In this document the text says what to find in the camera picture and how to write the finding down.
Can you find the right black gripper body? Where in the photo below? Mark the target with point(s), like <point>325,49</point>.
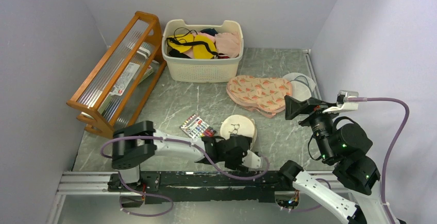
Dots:
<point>321,124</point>

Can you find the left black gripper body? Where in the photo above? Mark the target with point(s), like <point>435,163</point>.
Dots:
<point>235,162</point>

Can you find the beige mesh laundry bag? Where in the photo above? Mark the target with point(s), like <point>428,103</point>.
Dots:
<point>239,125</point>

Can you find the pink bra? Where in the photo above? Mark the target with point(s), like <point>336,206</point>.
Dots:
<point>228,44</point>

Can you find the yellow black item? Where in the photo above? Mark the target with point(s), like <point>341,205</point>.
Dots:
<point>194,45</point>

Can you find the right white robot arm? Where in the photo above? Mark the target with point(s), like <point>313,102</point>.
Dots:
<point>345,148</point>

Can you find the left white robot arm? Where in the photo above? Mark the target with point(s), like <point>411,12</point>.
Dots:
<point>139,142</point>

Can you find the white mesh laundry bag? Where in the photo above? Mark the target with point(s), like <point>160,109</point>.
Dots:
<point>303,87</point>

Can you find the floral pink laundry bag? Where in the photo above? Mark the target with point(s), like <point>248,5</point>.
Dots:
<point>265,95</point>

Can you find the cream plastic laundry basket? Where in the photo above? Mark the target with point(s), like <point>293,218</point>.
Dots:
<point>177,38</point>

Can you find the marker pen pack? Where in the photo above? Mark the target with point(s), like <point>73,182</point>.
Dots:
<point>196,127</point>

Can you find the pink garment in basket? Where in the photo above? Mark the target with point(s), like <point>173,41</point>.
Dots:
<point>201,51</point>

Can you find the dark navy garment in basket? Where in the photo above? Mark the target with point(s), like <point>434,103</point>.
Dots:
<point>209,31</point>

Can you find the orange wooden shelf rack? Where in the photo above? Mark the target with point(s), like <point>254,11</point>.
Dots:
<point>103,113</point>

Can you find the papers on shelf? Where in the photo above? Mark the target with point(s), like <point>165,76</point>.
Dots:
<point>132,69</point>

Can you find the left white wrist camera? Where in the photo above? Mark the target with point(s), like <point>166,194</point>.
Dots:
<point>252,161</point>

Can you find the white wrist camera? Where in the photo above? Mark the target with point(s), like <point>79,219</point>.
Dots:
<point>252,161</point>
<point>343,103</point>

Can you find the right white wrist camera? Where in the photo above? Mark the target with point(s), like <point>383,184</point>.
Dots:
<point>343,103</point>

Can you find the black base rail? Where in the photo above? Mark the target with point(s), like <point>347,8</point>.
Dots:
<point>184,186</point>

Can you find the aluminium frame rail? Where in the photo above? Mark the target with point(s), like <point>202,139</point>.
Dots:
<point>97,197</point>

